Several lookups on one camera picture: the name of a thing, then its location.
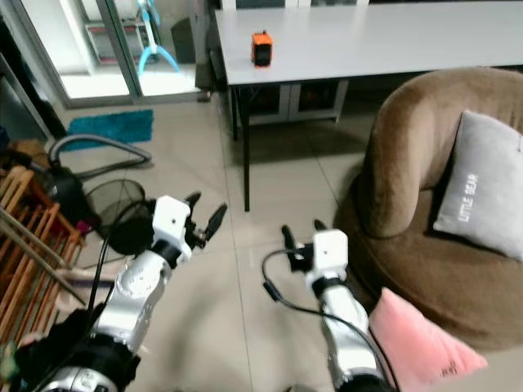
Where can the black vacuum cleaner body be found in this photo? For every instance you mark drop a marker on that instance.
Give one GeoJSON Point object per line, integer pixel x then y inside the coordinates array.
{"type": "Point", "coordinates": [64, 188]}

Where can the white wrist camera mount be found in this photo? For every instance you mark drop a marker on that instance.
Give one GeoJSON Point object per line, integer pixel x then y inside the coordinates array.
{"type": "Point", "coordinates": [331, 253]}
{"type": "Point", "coordinates": [172, 219]}

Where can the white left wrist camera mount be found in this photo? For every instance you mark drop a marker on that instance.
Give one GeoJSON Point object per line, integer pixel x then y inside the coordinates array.
{"type": "Point", "coordinates": [172, 219]}

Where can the glass sliding door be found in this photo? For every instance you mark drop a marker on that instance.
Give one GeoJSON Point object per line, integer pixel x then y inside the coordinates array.
{"type": "Point", "coordinates": [82, 41]}

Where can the pink pillow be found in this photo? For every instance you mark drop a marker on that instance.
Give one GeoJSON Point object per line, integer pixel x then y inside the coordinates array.
{"type": "Point", "coordinates": [417, 343]}

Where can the orange black device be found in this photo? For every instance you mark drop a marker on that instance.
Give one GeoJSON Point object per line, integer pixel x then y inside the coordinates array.
{"type": "Point", "coordinates": [261, 51]}

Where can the grey metal rod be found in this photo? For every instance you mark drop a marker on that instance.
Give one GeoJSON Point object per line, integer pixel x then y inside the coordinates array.
{"type": "Point", "coordinates": [41, 261]}

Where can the blue white stand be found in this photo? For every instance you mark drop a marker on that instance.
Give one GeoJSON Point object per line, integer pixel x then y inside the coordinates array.
{"type": "Point", "coordinates": [157, 51]}

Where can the long white table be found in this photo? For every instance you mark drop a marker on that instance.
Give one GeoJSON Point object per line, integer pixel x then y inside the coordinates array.
{"type": "Point", "coordinates": [376, 41]}

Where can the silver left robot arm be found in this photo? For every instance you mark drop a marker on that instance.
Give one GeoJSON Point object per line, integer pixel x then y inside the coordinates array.
{"type": "Point", "coordinates": [139, 290]}

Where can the black cloth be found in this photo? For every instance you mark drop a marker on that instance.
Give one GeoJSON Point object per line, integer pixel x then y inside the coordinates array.
{"type": "Point", "coordinates": [49, 351]}

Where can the blue floor mat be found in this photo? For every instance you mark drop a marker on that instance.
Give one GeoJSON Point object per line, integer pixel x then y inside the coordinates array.
{"type": "Point", "coordinates": [110, 126]}

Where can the brown round sofa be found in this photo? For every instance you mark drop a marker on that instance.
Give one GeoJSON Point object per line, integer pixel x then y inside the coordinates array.
{"type": "Point", "coordinates": [409, 139]}

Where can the white low cabinet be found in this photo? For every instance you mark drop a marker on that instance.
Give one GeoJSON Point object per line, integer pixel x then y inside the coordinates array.
{"type": "Point", "coordinates": [286, 102]}

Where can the grey printed pillow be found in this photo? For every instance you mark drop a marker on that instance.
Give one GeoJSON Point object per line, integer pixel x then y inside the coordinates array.
{"type": "Point", "coordinates": [482, 180]}

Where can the wooden slatted rack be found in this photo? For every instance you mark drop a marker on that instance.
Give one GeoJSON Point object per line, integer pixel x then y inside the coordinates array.
{"type": "Point", "coordinates": [33, 237]}

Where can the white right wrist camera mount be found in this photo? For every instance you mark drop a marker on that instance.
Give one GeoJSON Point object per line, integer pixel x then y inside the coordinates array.
{"type": "Point", "coordinates": [331, 253]}

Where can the black mesh waste bin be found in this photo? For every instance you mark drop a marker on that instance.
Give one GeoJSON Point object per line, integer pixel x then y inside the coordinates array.
{"type": "Point", "coordinates": [118, 204]}

